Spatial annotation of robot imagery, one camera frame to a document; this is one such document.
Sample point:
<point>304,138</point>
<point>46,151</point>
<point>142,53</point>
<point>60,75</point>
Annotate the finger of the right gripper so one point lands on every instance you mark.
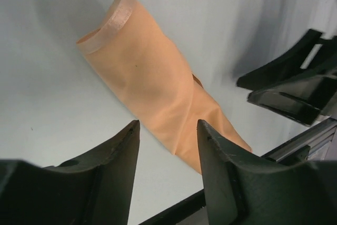
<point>303,100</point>
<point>284,67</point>

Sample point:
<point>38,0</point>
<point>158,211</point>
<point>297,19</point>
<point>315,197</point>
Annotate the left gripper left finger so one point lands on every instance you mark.
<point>92,188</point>

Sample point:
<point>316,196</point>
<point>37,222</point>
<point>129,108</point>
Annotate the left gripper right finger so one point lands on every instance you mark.
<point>243,188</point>

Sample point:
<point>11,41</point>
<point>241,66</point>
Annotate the peach satin napkin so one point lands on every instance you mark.
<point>151,77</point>

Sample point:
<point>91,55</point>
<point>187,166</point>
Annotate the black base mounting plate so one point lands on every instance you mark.
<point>191,210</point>

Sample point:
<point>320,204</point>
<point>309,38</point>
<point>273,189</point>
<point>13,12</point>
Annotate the aluminium cross rail front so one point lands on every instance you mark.
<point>312,144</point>

